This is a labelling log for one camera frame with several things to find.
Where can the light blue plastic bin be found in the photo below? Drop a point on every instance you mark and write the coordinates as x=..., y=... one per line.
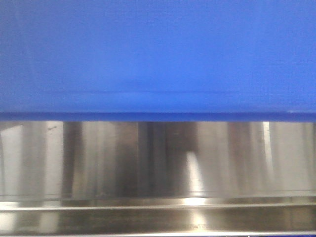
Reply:
x=158, y=60

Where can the stainless steel shelf rail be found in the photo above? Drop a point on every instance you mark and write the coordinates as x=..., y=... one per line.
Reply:
x=157, y=179

